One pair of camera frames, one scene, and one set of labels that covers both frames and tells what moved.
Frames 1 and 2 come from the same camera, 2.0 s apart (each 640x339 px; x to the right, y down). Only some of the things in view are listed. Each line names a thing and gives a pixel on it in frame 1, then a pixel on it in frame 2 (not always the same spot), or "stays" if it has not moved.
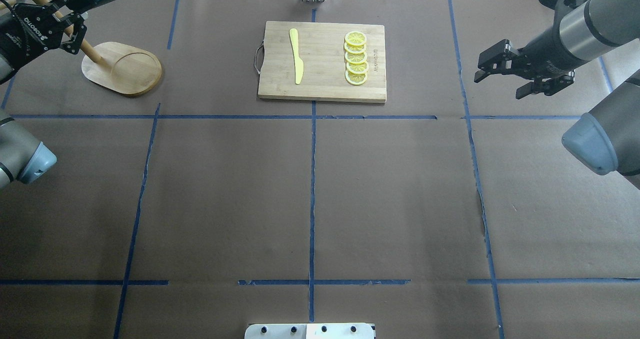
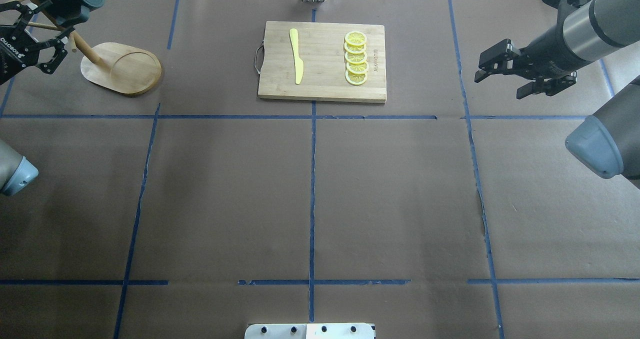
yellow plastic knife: [298, 62] stays
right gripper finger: [75, 45] to [59, 43]
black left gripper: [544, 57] stays
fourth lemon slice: [357, 68] stays
